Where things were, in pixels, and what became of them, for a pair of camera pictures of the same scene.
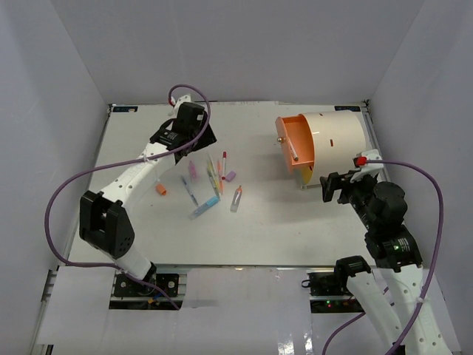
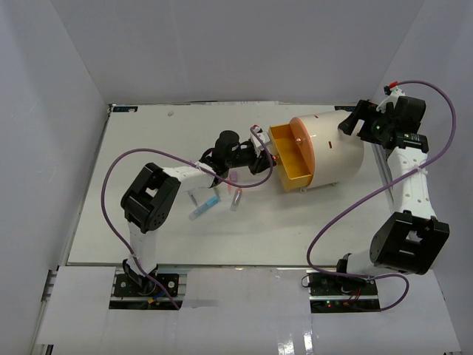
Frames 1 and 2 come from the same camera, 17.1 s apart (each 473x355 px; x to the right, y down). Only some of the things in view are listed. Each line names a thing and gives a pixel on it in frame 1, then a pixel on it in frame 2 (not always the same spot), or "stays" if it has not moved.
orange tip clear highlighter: x=235 y=201 stays
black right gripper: x=327 y=183 -> x=367 y=112
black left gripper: x=208 y=138 -> x=261 y=165
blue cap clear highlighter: x=208 y=205 stays
